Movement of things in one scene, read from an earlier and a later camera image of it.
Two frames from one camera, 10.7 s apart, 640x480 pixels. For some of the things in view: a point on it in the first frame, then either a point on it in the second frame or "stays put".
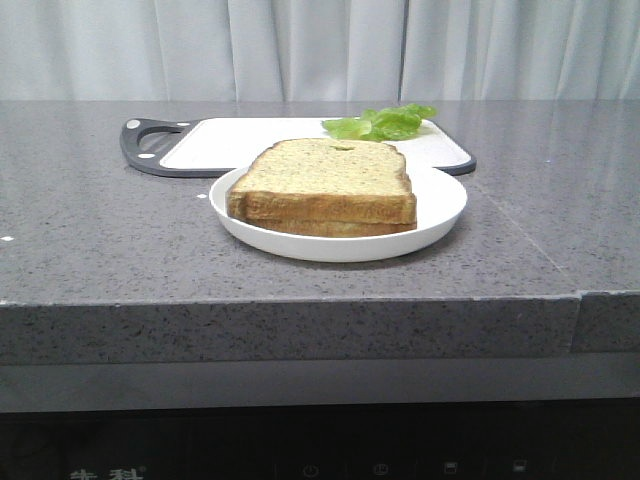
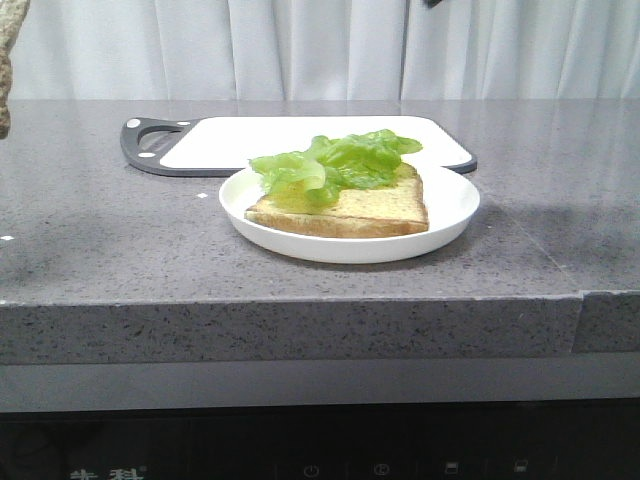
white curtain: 319,50 stays put
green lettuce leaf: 381,124 → 312,178
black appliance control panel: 593,439 stays put
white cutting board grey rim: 209,147 stays put
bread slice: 325,180 → 12,17
